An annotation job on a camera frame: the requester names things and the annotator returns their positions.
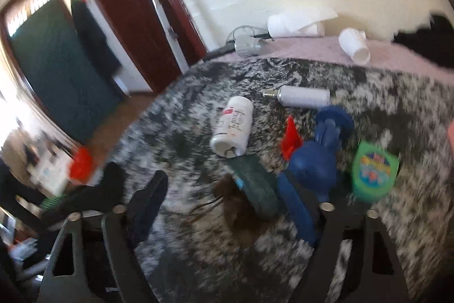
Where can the teal green pouch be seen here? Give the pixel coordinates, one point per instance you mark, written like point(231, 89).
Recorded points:
point(256, 183)

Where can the LED light bulb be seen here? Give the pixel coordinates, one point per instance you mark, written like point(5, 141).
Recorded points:
point(249, 46)

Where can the white pill bottle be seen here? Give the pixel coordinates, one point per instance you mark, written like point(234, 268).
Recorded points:
point(231, 135)

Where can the grey patterned blanket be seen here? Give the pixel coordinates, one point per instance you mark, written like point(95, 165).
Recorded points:
point(208, 245)

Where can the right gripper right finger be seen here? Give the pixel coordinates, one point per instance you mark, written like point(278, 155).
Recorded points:
point(373, 273)

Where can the white paper cup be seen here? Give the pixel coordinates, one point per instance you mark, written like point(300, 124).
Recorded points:
point(353, 43)

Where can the silver spray canister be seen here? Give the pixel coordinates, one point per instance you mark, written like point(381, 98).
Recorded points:
point(299, 97)

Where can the black cloth on bed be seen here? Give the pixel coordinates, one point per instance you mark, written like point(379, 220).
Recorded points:
point(433, 42)

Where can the blue plush bird toy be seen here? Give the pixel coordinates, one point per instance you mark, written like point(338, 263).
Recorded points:
point(314, 165)

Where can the red cone toy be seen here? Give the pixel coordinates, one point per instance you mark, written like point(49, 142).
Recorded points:
point(291, 140)

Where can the dark red door frame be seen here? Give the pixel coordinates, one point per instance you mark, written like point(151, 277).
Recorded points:
point(159, 36)

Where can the black pouch with stripes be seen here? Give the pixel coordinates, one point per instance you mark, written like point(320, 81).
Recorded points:
point(101, 198)

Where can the green round toy case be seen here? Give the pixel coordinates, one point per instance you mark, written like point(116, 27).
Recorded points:
point(374, 172)

